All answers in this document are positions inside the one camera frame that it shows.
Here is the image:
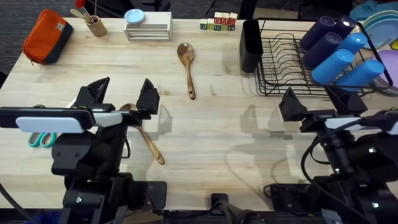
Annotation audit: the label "black wire dish rack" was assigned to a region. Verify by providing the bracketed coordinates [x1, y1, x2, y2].
[254, 17, 394, 98]

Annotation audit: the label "heap of toy letter blocks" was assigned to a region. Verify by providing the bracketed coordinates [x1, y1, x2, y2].
[199, 11, 239, 32]

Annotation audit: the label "black rail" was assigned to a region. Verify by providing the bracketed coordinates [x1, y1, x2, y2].
[0, 207, 398, 224]

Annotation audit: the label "small pale wooden spoon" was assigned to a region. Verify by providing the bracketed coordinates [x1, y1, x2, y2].
[69, 7, 94, 24]

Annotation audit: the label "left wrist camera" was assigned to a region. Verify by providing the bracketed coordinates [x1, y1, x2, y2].
[92, 111, 124, 128]

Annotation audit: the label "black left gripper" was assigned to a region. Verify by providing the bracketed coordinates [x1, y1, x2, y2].
[50, 77, 161, 176]

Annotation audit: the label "small light blue plate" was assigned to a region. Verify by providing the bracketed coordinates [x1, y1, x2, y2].
[124, 8, 146, 25]

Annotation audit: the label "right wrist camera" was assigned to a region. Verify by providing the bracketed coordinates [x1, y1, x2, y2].
[324, 116, 362, 131]

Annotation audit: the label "teal handled scissors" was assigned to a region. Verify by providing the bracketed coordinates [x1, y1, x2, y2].
[27, 131, 57, 149]

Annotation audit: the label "light blue cup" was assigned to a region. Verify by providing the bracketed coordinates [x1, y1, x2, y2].
[333, 32, 369, 57]
[311, 49, 356, 86]
[335, 59, 386, 92]

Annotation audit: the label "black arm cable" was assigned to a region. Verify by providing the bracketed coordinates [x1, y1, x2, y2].
[299, 119, 374, 223]
[0, 182, 32, 224]

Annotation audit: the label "black cutlery holder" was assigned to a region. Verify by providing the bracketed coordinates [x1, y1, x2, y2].
[239, 19, 264, 74]

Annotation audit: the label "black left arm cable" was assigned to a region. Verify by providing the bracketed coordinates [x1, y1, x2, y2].
[0, 182, 32, 224]

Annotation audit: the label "dark purple cup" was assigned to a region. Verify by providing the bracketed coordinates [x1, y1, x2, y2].
[302, 32, 343, 70]
[333, 16, 357, 40]
[298, 16, 337, 52]

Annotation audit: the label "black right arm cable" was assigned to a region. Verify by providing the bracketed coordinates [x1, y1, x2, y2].
[299, 119, 374, 223]

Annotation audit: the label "stack of teal plates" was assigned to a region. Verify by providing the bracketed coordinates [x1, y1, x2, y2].
[361, 9, 398, 51]

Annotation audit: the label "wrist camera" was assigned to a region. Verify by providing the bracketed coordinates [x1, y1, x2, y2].
[92, 111, 124, 128]
[324, 116, 362, 131]

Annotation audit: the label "purple plate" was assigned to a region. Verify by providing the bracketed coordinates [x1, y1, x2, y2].
[372, 49, 398, 95]

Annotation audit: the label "red headed utensil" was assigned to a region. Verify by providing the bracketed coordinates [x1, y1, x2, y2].
[75, 0, 94, 23]

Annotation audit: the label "orange and black zip pouch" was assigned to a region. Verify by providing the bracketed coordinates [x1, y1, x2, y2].
[21, 9, 75, 66]

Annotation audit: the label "wooden utensil cup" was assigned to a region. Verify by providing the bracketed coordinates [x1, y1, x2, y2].
[85, 15, 108, 39]

